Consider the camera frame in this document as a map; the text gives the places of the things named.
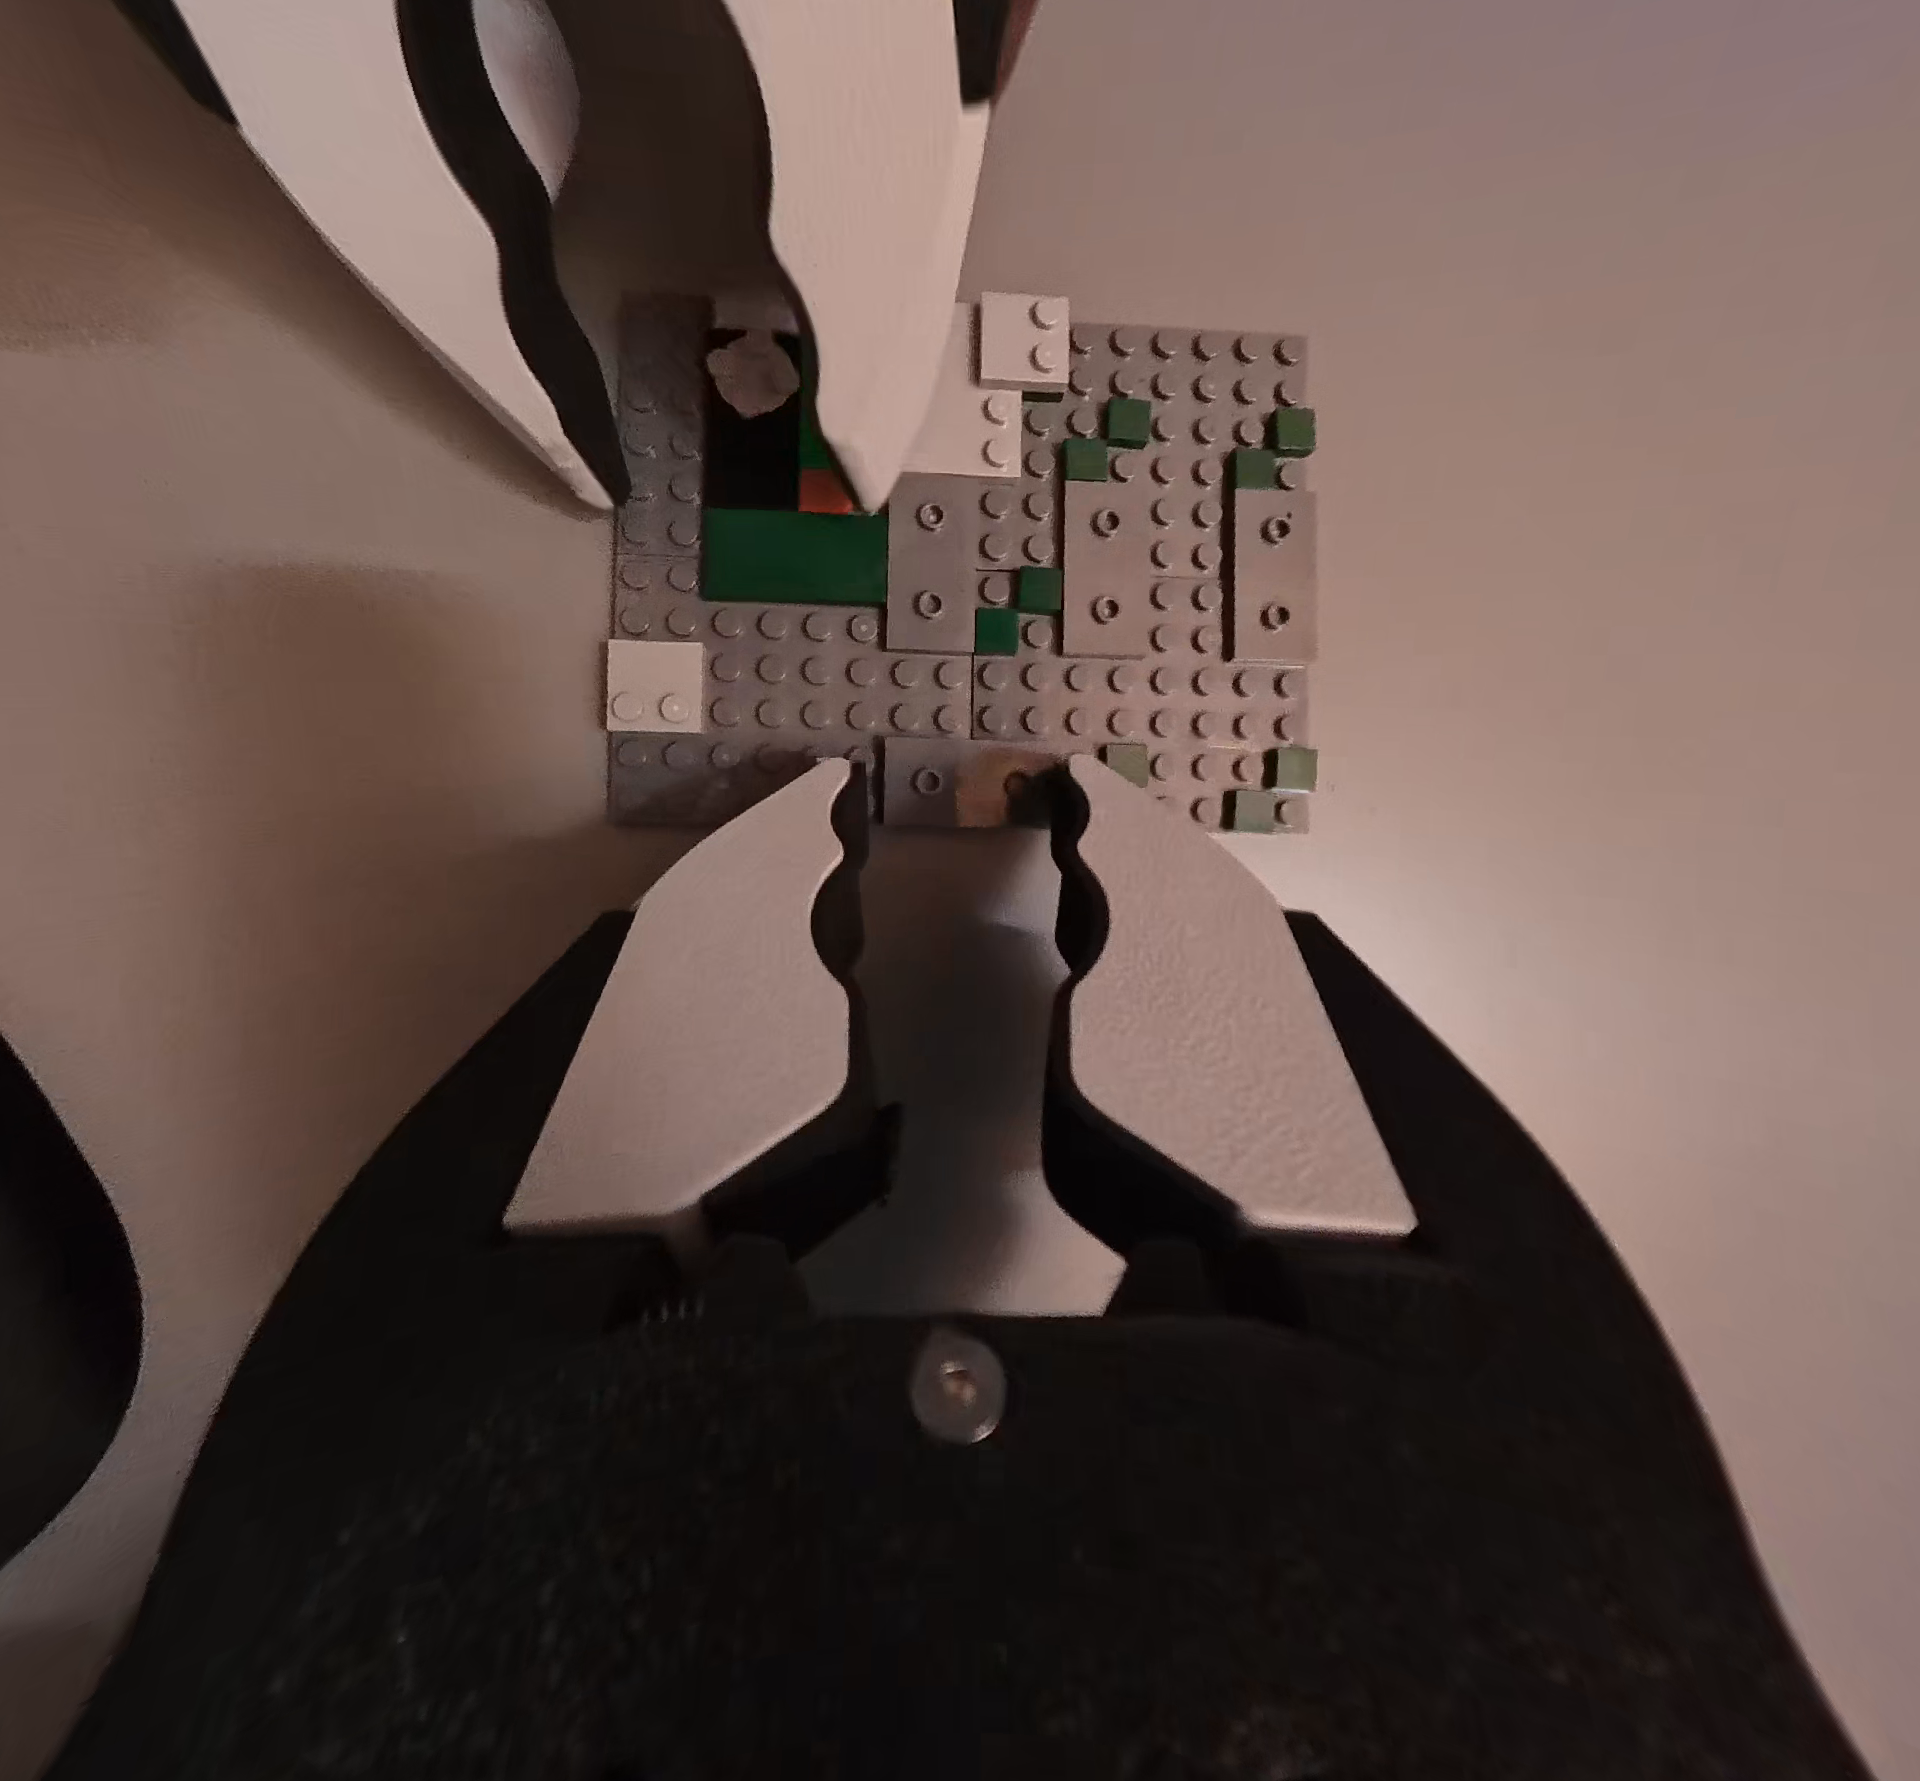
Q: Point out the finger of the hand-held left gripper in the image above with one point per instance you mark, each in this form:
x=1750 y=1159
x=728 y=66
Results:
x=854 y=84
x=298 y=55

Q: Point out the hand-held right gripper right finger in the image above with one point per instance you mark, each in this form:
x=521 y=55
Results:
x=1230 y=1062

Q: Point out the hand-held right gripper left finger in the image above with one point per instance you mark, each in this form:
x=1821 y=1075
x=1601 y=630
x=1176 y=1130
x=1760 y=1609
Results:
x=689 y=1062

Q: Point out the black office chair seat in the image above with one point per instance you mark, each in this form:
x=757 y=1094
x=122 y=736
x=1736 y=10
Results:
x=54 y=1287

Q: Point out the grey and orange lego build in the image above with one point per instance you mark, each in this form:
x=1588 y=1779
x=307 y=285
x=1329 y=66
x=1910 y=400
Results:
x=1127 y=672

